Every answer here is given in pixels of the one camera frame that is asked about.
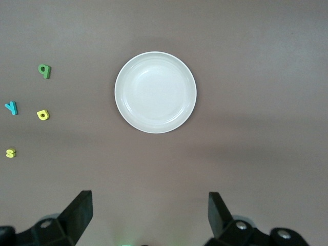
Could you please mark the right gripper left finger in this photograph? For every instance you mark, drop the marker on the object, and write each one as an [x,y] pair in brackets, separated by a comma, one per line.
[69,225]

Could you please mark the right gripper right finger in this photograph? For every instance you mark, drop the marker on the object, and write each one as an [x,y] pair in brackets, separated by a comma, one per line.
[223,225]

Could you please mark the teal letter y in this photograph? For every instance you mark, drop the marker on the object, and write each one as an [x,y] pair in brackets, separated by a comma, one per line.
[12,109]

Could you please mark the green letter b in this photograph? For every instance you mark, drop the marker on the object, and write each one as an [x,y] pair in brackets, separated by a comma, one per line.
[46,74]

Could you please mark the yellow letter s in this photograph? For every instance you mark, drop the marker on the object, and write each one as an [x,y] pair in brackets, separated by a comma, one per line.
[11,152]

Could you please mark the beige round plate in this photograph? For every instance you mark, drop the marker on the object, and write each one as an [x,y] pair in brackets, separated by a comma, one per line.
[155,92]

